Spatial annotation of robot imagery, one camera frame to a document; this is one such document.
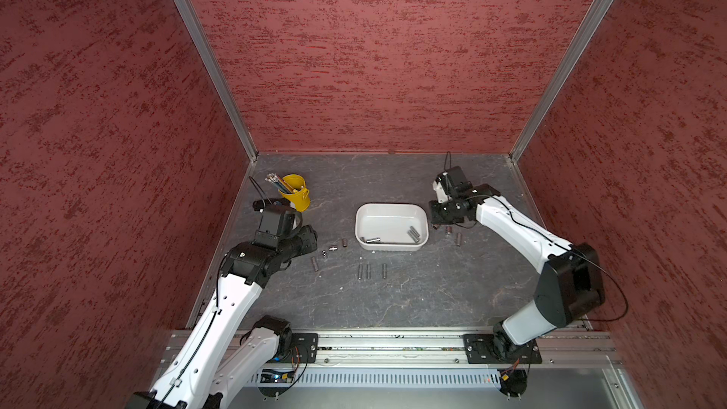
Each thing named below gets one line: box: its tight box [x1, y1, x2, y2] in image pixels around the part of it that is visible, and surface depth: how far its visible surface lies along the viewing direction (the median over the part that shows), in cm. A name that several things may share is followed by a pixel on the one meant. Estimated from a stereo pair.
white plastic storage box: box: [354, 202, 430, 251], surface depth 97 cm
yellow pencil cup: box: [278, 173, 312, 213], surface depth 99 cm
